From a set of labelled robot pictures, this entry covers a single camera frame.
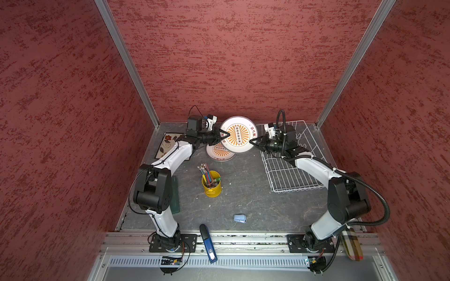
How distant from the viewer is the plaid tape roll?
27.9 inches

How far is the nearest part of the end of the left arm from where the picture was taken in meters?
0.71

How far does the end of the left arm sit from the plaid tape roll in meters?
0.71
